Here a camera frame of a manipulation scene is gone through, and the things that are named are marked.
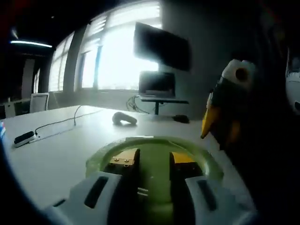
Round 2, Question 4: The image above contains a white power strip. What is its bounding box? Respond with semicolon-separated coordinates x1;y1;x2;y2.
13;125;83;149

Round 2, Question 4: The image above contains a dark monitor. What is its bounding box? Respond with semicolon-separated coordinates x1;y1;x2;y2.
133;22;192;72

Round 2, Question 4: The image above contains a white tabletop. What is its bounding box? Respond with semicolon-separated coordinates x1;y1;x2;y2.
0;105;235;211

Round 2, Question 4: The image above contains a grey handheld controller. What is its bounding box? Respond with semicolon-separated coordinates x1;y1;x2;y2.
112;112;138;127

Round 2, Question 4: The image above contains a bundle of black cables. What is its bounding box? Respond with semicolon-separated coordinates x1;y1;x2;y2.
127;94;151;115

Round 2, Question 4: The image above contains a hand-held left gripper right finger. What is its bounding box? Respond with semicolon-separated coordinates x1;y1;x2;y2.
169;151;257;225

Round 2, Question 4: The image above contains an open laptop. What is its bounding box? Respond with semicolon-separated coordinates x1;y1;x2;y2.
138;70;177;98

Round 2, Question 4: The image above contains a green plate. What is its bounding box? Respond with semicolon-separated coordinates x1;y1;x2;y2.
85;135;225;225

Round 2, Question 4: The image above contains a black computer mouse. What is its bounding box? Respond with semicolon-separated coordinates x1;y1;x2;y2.
172;114;190;123

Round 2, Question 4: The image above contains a grey power cable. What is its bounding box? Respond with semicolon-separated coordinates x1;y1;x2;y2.
34;105;104;136

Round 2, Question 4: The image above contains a white worn device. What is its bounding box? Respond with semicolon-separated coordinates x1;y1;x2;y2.
285;46;300;111

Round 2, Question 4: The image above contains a white office chair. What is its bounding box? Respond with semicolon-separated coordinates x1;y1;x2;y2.
30;92;50;113

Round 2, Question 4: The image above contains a white laptop stand table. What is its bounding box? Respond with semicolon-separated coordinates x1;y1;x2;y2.
140;96;189;116

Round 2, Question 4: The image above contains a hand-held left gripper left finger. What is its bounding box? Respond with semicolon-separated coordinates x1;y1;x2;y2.
46;148;142;225

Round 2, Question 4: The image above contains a long ceiling light strip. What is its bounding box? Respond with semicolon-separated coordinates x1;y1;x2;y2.
10;40;53;49

